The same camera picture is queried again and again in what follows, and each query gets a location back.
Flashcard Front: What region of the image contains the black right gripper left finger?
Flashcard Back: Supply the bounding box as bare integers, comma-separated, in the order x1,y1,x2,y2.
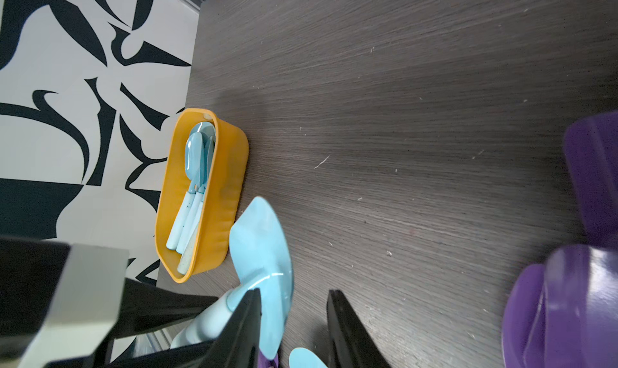
197,289,262,367

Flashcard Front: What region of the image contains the purple shovel pink handle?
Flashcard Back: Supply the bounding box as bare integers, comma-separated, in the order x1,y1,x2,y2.
563,111,617,249
501,245,617,367
256,352,279,368

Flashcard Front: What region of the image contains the yellow plastic storage box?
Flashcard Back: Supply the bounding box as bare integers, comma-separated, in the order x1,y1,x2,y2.
154,108,249,284

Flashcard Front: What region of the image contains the light blue dirty-handle shovel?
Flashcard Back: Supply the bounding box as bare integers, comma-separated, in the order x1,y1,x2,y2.
177,211,201,276

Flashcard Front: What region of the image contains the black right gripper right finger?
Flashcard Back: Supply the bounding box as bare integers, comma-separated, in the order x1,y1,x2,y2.
327,289,391,368

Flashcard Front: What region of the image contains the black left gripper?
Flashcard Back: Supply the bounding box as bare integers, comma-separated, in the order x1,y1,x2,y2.
47,279,217,367

